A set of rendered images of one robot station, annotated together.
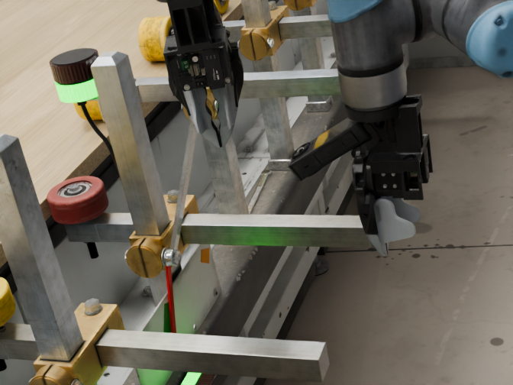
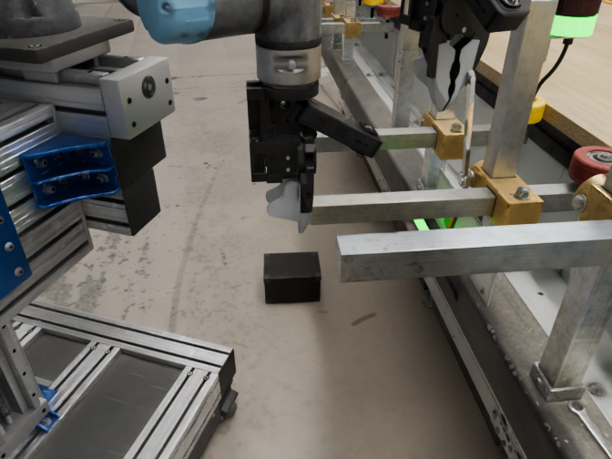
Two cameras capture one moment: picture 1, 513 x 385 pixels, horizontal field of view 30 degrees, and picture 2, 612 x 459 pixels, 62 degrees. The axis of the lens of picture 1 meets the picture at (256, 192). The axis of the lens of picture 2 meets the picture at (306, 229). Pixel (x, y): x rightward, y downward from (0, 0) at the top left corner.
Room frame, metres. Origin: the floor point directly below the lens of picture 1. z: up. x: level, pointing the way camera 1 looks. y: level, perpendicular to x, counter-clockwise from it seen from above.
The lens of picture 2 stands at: (1.55, -0.43, 1.20)
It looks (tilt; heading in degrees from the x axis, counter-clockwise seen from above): 33 degrees down; 150
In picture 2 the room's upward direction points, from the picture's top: straight up
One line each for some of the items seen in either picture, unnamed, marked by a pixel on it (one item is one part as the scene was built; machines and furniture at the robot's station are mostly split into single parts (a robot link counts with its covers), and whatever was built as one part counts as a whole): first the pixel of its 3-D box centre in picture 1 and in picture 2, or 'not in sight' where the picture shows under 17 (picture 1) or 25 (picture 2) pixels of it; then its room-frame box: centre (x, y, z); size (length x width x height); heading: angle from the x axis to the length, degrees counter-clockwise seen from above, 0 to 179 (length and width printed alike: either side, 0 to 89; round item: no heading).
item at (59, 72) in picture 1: (75, 65); (574, 1); (1.13, 0.19, 1.10); 0.06 x 0.06 x 0.02
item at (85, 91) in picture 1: (81, 84); (568, 22); (1.13, 0.19, 1.08); 0.06 x 0.06 x 0.02
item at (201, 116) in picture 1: (201, 120); (447, 70); (1.07, 0.05, 1.02); 0.06 x 0.03 x 0.09; 176
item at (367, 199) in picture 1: (368, 198); not in sight; (1.01, -0.13, 0.90); 0.05 x 0.02 x 0.09; 156
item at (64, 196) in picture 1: (84, 221); (594, 190); (1.20, 0.24, 0.85); 0.08 x 0.08 x 0.11
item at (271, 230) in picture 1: (212, 230); (462, 203); (1.12, 0.07, 0.84); 0.43 x 0.03 x 0.04; 66
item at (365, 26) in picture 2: not in sight; (331, 28); (-0.03, 0.57, 0.83); 0.44 x 0.03 x 0.04; 66
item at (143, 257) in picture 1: (162, 234); (503, 194); (1.13, 0.14, 0.85); 0.14 x 0.06 x 0.05; 156
